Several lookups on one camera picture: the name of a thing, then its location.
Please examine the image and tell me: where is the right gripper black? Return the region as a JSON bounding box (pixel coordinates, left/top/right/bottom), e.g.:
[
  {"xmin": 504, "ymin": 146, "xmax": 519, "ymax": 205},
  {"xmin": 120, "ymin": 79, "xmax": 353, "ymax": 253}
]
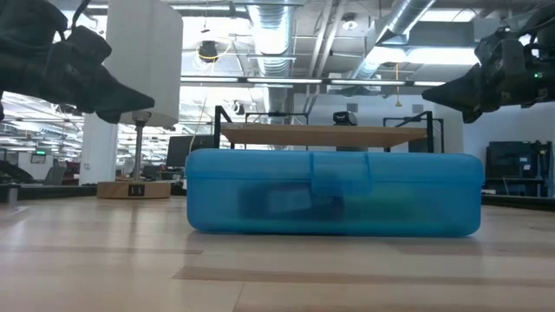
[{"xmin": 421, "ymin": 28, "xmax": 555, "ymax": 125}]

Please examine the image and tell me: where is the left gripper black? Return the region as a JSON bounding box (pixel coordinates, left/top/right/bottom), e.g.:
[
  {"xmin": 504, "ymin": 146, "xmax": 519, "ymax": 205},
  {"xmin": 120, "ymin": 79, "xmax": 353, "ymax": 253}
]
[{"xmin": 0, "ymin": 25, "xmax": 156, "ymax": 125}]

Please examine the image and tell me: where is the blue translucent plastic pencil box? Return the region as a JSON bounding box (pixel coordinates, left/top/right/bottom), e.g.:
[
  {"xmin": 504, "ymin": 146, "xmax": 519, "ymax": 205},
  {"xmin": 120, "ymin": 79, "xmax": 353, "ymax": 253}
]
[{"xmin": 185, "ymin": 148, "xmax": 486, "ymax": 238}]

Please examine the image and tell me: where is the white building column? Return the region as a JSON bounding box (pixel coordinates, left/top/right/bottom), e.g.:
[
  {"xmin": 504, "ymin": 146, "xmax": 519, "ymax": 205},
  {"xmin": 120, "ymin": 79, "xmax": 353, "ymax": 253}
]
[{"xmin": 79, "ymin": 113, "xmax": 119, "ymax": 186}]

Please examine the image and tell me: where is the white lamp with wooden base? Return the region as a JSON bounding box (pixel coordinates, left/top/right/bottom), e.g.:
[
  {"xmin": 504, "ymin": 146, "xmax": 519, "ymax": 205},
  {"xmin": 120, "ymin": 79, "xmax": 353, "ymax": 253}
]
[{"xmin": 95, "ymin": 0, "xmax": 184, "ymax": 199}]

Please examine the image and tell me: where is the black background monitor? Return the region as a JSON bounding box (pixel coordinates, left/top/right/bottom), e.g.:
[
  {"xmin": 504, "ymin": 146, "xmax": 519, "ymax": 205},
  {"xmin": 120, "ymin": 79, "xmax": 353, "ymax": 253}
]
[{"xmin": 166, "ymin": 134, "xmax": 217, "ymax": 169}]

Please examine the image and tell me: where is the black ceiling-hung device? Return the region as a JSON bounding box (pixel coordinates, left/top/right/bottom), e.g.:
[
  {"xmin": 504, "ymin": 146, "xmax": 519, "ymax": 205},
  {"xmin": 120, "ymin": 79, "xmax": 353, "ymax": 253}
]
[{"xmin": 197, "ymin": 40, "xmax": 220, "ymax": 64}]

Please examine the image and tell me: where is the wooden shelf with black legs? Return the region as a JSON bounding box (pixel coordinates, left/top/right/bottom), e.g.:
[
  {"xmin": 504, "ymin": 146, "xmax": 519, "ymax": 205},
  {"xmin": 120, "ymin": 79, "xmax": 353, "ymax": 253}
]
[{"xmin": 214, "ymin": 105, "xmax": 446, "ymax": 153}]

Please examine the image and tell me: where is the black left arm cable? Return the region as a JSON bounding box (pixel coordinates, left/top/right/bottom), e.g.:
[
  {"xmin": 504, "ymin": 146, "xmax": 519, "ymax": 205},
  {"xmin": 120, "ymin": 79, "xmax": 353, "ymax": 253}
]
[{"xmin": 71, "ymin": 0, "xmax": 92, "ymax": 34}]

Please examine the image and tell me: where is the silver slanted ceiling duct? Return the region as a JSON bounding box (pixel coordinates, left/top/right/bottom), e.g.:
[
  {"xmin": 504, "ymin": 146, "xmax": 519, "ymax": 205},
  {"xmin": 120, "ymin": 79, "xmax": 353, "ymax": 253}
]
[{"xmin": 349, "ymin": 0, "xmax": 437, "ymax": 81}]

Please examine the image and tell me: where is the silver ribbed ceiling duct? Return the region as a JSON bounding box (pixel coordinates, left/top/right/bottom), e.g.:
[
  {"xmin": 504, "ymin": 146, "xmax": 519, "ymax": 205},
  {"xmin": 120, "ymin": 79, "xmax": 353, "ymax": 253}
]
[{"xmin": 249, "ymin": 3, "xmax": 296, "ymax": 114}]

